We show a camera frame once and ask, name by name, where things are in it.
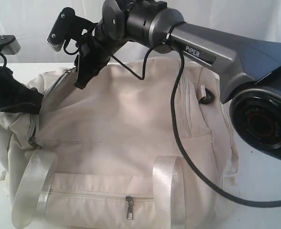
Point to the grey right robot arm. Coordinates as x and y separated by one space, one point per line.
249 70

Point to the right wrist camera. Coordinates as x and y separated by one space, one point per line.
68 26

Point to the silver main zipper pull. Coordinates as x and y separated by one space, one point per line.
33 143

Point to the cream fabric duffel bag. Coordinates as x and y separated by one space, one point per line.
112 139

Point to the silver front pocket zipper pull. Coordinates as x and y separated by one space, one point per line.
130 207

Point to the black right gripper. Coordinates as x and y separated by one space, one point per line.
94 55

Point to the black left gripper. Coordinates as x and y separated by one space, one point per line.
13 93

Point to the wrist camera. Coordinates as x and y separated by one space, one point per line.
68 26
9 45

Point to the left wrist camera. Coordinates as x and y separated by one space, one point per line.
9 45

